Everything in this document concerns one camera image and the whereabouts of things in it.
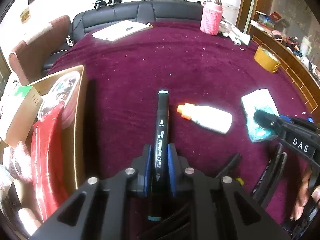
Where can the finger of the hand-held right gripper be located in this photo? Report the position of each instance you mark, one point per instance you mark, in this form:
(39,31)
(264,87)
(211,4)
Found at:
(286,118)
(266,120)

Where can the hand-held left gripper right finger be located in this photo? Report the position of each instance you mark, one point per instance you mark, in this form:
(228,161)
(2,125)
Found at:
(172,172)

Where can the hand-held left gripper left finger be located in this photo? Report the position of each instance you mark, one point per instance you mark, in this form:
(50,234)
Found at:
(147,170)

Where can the teal tissue pack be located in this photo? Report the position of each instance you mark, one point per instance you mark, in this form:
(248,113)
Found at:
(255,102)

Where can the black marker purple end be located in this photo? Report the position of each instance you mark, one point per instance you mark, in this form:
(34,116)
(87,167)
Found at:
(267,172)

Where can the black marker blue ends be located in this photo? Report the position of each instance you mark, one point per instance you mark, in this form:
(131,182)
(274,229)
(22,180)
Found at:
(161,130)

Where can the white glue bottle orange cap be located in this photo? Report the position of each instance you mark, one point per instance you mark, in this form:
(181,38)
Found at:
(210,117)

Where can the black marker yellow ends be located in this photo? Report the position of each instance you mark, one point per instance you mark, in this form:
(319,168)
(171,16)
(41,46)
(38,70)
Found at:
(228,166)

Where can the cardboard box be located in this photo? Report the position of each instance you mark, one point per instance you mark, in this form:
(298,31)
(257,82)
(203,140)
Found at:
(75,135)

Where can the red foil packet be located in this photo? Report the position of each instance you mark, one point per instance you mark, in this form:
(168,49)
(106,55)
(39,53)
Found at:
(47,160)

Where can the pink fuzzy round item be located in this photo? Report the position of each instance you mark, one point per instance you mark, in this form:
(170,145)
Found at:
(23,152)

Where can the person's right hand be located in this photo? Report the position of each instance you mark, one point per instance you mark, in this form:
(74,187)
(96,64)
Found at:
(301,195)

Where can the low wooden cabinet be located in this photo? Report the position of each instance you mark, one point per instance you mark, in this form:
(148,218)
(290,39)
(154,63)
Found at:
(300,80)

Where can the yellow tape roll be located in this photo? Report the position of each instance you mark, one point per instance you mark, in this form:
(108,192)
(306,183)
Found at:
(262,57)

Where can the white crumpled cloth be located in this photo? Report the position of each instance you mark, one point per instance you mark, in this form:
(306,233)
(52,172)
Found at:
(237,36)

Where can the pink round lidded container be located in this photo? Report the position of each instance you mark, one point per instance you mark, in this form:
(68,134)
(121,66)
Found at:
(62,90)

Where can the white green carton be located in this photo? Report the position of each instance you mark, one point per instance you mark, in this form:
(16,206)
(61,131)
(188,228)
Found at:
(20,120)

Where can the white notebook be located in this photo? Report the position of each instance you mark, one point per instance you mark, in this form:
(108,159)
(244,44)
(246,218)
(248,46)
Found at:
(117,31)

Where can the black leather sofa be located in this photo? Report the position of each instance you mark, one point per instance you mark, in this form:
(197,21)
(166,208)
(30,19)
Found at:
(112,12)

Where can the brown upholstered chair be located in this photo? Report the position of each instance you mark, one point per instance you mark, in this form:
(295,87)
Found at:
(37,50)

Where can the small black device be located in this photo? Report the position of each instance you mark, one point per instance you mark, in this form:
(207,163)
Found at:
(99,3)
(113,0)

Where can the wooden door frame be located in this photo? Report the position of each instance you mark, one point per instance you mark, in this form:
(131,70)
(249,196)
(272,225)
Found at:
(247,2)

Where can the small gold wall plaque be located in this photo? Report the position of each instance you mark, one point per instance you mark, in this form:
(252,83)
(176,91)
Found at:
(25,15)

